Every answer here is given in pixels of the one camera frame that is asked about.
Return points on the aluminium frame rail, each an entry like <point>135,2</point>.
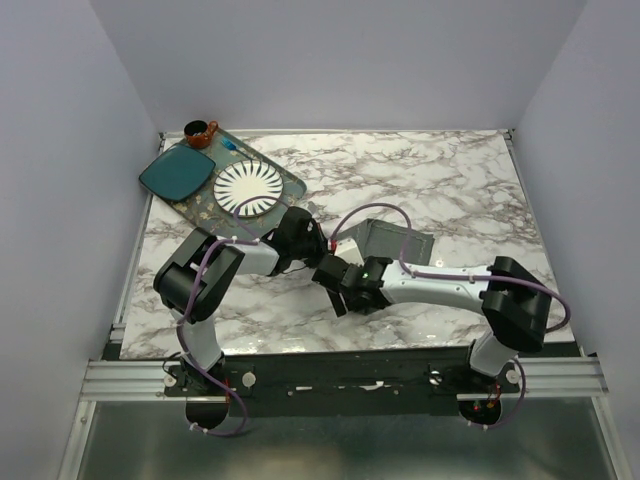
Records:
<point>123,381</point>

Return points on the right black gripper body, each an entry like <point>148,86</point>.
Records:
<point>349,303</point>

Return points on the floral rectangular serving tray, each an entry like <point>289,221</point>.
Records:
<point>201,209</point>

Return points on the white striped round plate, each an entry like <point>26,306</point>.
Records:
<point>249,187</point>

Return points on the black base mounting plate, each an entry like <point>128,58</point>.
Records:
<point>433,381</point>

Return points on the grey cloth napkin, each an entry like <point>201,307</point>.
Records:
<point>383,239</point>

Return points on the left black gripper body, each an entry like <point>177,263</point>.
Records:
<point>311,248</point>

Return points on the teal square plate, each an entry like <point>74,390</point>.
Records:
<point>177,173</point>

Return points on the orange ceramic mug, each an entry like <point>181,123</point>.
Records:
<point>199,133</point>

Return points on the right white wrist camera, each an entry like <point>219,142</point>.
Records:
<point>348,250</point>

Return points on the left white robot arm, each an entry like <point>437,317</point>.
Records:
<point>194,280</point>

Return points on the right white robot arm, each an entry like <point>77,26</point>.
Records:
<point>514,303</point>

